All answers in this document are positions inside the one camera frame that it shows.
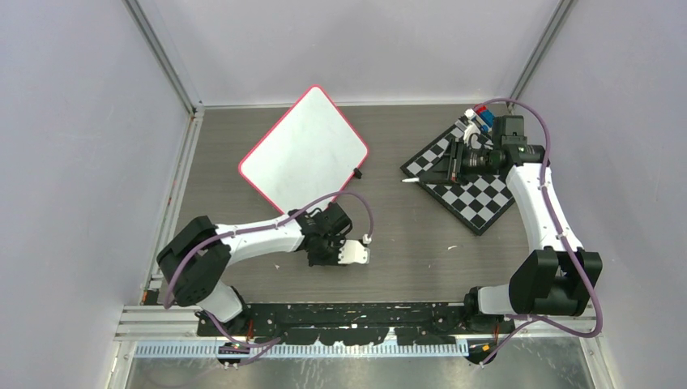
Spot aluminium frame rail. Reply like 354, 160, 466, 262
113, 308, 602, 360

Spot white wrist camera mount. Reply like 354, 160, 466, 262
338, 240, 370, 265
463, 109, 484, 143

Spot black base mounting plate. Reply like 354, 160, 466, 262
223, 302, 514, 346

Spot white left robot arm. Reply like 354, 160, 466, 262
156, 203, 370, 336

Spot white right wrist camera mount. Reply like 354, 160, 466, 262
463, 109, 484, 143

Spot pink-framed whiteboard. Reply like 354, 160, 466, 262
238, 85, 369, 213

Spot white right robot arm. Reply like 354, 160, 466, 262
417, 135, 603, 333

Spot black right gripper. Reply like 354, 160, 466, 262
420, 137, 500, 186

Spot red blue toy blocks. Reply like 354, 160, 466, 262
472, 105, 495, 133

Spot black white chessboard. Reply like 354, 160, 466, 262
400, 123, 515, 236

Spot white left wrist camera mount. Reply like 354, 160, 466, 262
338, 240, 370, 265

